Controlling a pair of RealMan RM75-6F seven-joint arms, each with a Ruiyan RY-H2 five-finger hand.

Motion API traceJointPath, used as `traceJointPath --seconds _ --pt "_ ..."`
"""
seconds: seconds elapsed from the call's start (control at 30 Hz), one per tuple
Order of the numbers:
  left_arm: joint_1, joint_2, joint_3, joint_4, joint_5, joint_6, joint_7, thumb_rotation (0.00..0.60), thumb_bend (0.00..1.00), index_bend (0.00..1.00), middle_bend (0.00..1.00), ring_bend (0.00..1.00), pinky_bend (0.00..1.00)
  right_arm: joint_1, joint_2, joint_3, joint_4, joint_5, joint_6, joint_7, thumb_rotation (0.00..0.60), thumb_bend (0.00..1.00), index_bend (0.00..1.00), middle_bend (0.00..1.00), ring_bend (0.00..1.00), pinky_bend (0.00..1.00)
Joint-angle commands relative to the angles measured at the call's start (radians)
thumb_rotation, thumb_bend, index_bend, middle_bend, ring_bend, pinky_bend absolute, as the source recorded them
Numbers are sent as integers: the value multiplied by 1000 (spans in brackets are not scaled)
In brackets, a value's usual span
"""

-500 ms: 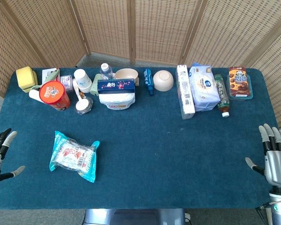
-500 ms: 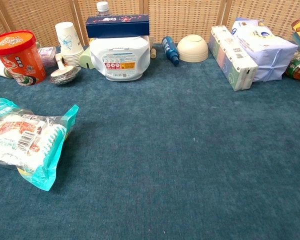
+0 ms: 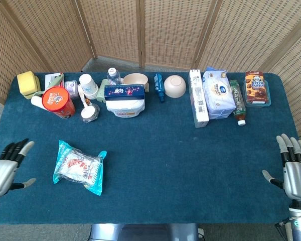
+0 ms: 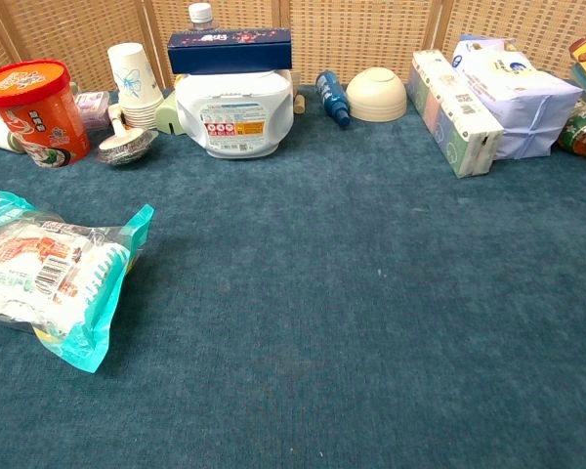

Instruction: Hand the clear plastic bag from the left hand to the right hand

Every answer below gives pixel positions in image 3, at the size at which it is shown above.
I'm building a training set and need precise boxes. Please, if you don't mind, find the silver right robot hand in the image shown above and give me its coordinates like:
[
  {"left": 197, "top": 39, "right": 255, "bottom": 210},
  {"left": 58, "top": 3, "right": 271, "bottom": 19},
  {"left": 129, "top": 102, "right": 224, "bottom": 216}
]
[{"left": 262, "top": 133, "right": 301, "bottom": 201}]

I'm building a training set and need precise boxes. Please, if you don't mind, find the wicker folding screen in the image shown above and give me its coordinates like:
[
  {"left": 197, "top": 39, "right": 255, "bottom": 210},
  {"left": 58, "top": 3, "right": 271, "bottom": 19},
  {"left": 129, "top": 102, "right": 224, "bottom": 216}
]
[{"left": 0, "top": 0, "right": 301, "bottom": 151}]

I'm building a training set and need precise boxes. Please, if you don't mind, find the white tube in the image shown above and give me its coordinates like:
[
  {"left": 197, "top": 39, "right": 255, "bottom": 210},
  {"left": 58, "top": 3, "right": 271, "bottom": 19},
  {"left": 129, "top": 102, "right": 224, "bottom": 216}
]
[{"left": 31, "top": 95, "right": 45, "bottom": 109}]

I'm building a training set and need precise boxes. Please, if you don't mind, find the white tub container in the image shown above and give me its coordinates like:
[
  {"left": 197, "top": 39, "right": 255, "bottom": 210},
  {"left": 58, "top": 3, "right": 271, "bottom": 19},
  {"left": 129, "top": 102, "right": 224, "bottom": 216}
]
[{"left": 105, "top": 96, "right": 145, "bottom": 118}]

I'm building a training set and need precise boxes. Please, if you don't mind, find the yellow sponge block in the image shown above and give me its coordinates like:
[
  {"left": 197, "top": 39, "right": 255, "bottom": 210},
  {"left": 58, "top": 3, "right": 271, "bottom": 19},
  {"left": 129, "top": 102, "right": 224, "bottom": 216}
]
[{"left": 17, "top": 71, "right": 37, "bottom": 96}]

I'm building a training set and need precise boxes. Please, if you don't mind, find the blue carpet table cover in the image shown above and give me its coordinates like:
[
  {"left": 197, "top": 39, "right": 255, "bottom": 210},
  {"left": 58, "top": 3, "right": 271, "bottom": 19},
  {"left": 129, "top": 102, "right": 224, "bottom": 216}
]
[{"left": 0, "top": 72, "right": 299, "bottom": 225}]

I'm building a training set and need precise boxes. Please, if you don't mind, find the pale green handled tool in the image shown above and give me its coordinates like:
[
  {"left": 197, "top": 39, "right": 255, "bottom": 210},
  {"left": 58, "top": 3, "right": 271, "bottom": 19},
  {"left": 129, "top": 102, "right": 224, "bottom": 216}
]
[{"left": 33, "top": 77, "right": 65, "bottom": 97}]

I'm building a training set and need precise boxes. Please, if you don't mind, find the blue glass food container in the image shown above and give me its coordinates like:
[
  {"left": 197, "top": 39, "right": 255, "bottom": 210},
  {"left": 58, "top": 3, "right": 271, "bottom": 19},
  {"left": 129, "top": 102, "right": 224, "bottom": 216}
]
[{"left": 242, "top": 79, "right": 272, "bottom": 109}]

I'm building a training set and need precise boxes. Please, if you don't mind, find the white plastic spoon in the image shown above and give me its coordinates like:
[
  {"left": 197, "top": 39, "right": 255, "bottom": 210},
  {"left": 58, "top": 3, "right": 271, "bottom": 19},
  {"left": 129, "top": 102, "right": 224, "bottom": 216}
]
[{"left": 77, "top": 84, "right": 96, "bottom": 118}]

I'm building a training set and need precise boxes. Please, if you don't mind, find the pale green plastic container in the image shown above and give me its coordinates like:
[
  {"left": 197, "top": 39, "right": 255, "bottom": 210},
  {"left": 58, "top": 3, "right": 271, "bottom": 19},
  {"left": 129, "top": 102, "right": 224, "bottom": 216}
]
[{"left": 96, "top": 78, "right": 110, "bottom": 103}]

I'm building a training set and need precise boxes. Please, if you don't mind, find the blue packaged bottle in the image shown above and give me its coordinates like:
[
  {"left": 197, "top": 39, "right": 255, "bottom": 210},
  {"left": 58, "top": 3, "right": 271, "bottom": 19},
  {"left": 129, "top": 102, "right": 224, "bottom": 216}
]
[{"left": 153, "top": 73, "right": 167, "bottom": 103}]

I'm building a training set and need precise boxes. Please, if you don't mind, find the Hello Panda biscuit box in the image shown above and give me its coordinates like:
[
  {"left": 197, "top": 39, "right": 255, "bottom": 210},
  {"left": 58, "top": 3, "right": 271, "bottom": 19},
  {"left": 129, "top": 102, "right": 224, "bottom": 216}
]
[{"left": 245, "top": 71, "right": 269, "bottom": 104}]

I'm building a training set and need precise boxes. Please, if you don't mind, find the white long carton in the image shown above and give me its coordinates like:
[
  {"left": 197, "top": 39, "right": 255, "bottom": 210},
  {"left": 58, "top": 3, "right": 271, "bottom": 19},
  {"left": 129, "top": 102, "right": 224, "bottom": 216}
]
[{"left": 189, "top": 69, "right": 210, "bottom": 129}]

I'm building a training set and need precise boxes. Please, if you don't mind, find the clear water bottle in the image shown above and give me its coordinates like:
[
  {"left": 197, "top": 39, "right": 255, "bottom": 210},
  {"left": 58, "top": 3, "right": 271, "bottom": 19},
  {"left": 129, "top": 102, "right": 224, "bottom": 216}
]
[{"left": 106, "top": 67, "right": 123, "bottom": 86}]

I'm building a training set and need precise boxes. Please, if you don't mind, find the dark blue long box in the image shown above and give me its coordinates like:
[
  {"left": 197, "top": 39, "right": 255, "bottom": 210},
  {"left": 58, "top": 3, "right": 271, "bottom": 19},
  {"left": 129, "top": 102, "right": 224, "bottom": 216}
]
[{"left": 104, "top": 84, "right": 145, "bottom": 102}]

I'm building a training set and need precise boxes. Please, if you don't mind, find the transparent bag with teal edges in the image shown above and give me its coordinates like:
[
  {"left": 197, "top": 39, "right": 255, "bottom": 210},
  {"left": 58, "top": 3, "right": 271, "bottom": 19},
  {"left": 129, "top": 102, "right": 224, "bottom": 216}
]
[{"left": 52, "top": 140, "right": 108, "bottom": 196}]

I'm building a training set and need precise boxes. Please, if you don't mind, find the white blue wet wipes pack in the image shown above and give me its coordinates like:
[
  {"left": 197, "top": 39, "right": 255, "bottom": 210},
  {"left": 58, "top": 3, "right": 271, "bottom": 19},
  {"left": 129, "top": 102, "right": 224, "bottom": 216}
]
[{"left": 202, "top": 66, "right": 237, "bottom": 121}]

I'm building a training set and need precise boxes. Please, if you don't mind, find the white paper cup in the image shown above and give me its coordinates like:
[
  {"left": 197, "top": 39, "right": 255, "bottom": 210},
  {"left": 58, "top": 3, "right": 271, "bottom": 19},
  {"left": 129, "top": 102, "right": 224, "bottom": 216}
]
[{"left": 79, "top": 73, "right": 99, "bottom": 100}]

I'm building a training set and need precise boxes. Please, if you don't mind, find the green tea bottle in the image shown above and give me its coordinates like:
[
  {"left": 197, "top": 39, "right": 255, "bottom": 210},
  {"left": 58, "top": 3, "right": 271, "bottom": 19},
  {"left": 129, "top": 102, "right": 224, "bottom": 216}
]
[{"left": 229, "top": 79, "right": 247, "bottom": 127}]

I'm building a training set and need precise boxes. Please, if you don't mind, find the beige bowl turned over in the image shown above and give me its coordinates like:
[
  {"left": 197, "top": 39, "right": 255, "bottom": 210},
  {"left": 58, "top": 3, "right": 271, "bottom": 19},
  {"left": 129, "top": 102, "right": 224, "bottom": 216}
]
[{"left": 163, "top": 75, "right": 187, "bottom": 99}]

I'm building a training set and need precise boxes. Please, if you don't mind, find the beige bowl with opening visible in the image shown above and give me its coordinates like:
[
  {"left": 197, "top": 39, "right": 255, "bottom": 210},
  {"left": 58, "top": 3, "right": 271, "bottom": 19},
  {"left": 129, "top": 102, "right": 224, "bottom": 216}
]
[{"left": 122, "top": 73, "right": 149, "bottom": 87}]

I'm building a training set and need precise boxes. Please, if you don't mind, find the white and red flat box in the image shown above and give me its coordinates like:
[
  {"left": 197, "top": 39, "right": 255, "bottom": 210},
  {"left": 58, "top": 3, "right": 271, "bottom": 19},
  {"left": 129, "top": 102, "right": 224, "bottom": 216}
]
[{"left": 45, "top": 72, "right": 65, "bottom": 88}]

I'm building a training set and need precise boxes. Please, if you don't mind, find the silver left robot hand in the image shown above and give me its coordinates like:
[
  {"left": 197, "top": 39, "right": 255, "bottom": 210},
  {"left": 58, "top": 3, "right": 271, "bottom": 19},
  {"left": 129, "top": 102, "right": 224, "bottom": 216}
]
[{"left": 0, "top": 138, "right": 37, "bottom": 197}]

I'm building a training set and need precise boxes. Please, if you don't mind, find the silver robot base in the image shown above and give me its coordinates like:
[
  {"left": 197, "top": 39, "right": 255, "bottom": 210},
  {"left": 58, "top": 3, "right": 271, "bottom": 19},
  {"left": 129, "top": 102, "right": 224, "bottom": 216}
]
[{"left": 89, "top": 223, "right": 199, "bottom": 241}]

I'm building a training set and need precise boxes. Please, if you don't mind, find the red orange snack canister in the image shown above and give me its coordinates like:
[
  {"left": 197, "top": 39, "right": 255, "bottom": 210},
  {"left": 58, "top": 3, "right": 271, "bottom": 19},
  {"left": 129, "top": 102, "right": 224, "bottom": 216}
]
[{"left": 42, "top": 86, "right": 76, "bottom": 120}]

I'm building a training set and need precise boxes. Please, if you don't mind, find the shiny foil wrapped jar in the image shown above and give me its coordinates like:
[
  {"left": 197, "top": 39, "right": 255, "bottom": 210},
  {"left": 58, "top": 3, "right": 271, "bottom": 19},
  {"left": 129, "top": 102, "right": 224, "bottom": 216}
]
[{"left": 80, "top": 99, "right": 101, "bottom": 124}]

